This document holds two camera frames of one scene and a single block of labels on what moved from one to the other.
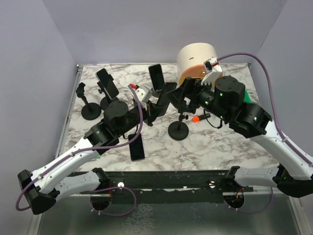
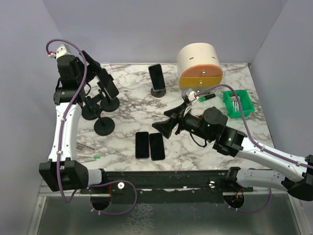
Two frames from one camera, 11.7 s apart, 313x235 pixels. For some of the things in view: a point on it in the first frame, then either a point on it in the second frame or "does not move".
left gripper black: x=152 y=111 to x=93 y=69
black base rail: x=162 y=187 does not move
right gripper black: x=190 y=90 to x=166 y=127
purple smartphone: x=136 y=148 to x=142 y=145
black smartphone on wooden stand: x=157 y=77 does not move
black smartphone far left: x=107 y=83 does not move
